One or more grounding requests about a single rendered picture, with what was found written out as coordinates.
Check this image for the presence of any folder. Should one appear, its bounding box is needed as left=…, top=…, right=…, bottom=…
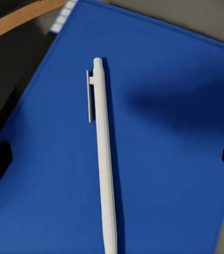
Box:
left=0, top=0, right=224, bottom=254

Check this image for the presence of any pen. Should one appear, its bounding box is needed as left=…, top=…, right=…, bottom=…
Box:
left=87, top=57, right=117, bottom=254

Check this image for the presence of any swivel chair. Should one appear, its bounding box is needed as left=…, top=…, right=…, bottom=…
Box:
left=0, top=0, right=224, bottom=254

